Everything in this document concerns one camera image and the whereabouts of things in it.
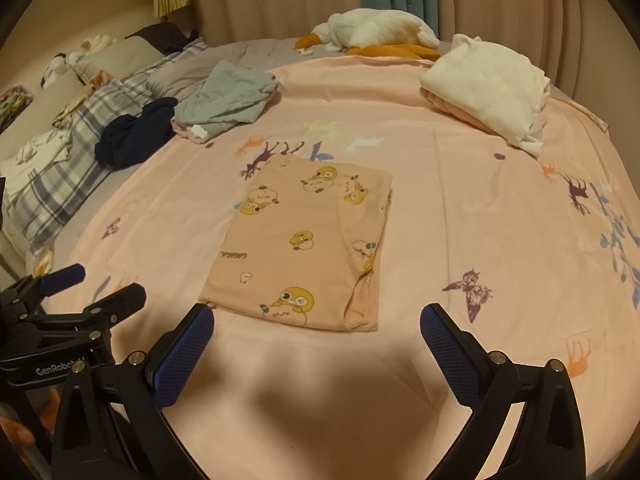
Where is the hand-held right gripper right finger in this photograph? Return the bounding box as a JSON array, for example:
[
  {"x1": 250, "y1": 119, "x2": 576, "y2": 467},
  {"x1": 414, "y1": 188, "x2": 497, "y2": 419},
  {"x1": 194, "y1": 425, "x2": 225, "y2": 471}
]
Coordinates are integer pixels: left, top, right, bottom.
[{"x1": 420, "y1": 302, "x2": 587, "y2": 480}]

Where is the beige pillow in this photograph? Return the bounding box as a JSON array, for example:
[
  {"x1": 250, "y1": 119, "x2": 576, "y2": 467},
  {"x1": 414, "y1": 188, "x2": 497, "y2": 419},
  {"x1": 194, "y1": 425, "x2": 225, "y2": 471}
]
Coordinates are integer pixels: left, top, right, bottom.
[{"x1": 72, "y1": 37, "x2": 158, "y2": 83}]

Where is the white goose plush toy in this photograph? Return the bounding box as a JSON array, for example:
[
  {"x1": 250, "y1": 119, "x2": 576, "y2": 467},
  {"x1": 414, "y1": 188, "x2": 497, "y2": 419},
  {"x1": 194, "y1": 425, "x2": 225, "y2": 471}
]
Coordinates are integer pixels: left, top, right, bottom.
[{"x1": 294, "y1": 8, "x2": 441, "y2": 61}]

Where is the small white plush toy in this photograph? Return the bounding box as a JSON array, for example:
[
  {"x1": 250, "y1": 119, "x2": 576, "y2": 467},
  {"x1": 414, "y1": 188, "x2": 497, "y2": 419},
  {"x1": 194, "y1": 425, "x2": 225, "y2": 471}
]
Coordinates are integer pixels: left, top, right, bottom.
[{"x1": 40, "y1": 35, "x2": 118, "y2": 86}]

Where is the dark navy garment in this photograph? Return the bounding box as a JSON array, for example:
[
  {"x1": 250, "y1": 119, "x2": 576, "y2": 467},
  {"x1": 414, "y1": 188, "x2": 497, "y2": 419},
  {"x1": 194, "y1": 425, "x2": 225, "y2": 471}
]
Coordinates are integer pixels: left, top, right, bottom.
[{"x1": 95, "y1": 97, "x2": 179, "y2": 167}]

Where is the pink animal print bedsheet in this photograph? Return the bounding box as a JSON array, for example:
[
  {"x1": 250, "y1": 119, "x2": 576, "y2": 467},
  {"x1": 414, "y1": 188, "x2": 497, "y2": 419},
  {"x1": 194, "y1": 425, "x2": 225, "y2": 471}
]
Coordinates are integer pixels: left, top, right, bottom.
[{"x1": 45, "y1": 55, "x2": 640, "y2": 480}]

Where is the folded white and pink blanket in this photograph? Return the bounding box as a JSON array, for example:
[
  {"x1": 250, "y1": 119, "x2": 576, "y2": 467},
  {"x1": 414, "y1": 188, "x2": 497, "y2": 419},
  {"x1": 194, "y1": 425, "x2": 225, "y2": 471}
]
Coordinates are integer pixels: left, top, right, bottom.
[{"x1": 420, "y1": 33, "x2": 552, "y2": 157}]

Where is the dark brown pillow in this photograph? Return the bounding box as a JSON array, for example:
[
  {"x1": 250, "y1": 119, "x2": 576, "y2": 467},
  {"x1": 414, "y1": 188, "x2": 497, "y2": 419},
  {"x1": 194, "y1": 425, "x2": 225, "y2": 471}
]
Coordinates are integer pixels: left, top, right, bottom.
[{"x1": 125, "y1": 22, "x2": 198, "y2": 53}]

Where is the white printed cloth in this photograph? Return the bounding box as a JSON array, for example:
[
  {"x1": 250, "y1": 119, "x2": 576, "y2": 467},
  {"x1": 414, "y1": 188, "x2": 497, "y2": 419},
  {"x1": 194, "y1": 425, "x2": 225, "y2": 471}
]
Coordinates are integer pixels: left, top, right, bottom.
[{"x1": 15, "y1": 130, "x2": 71, "y2": 166}]

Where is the grey plaid pillow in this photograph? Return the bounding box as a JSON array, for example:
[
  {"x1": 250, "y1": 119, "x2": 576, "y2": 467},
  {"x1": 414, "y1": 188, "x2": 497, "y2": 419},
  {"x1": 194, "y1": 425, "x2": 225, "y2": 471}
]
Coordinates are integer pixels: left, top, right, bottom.
[{"x1": 0, "y1": 37, "x2": 211, "y2": 253}]

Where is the beige curtain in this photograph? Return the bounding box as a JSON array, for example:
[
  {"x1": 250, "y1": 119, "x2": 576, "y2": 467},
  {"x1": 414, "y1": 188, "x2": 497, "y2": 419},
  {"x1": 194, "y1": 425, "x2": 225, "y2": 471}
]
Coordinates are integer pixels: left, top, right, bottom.
[{"x1": 187, "y1": 0, "x2": 616, "y2": 101}]

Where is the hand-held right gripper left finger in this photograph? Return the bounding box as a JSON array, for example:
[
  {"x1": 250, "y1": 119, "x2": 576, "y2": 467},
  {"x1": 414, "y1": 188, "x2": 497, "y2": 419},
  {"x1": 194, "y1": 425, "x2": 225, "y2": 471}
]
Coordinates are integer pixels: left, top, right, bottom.
[{"x1": 52, "y1": 302, "x2": 216, "y2": 480}]

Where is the colourful patterned cloth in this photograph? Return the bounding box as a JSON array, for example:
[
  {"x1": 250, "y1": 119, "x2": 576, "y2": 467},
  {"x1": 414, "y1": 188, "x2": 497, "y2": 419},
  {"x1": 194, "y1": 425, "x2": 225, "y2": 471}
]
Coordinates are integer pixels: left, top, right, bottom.
[{"x1": 0, "y1": 85, "x2": 33, "y2": 131}]

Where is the grey folded garment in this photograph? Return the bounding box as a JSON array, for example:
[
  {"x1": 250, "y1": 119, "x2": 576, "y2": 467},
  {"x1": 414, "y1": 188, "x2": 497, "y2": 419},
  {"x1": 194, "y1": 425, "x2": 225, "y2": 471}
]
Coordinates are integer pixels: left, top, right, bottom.
[{"x1": 171, "y1": 61, "x2": 277, "y2": 143}]

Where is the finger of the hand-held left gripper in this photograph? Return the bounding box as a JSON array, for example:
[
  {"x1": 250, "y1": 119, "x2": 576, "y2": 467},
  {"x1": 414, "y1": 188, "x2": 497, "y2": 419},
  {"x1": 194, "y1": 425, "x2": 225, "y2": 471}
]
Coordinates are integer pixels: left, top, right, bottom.
[
  {"x1": 0, "y1": 263, "x2": 86, "y2": 311},
  {"x1": 30, "y1": 282, "x2": 148, "y2": 341}
]

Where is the pink duck print pajama top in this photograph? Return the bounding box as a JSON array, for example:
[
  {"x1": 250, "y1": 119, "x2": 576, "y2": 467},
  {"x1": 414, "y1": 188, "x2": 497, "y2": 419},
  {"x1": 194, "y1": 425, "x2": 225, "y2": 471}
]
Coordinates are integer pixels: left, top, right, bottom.
[{"x1": 198, "y1": 154, "x2": 393, "y2": 332}]

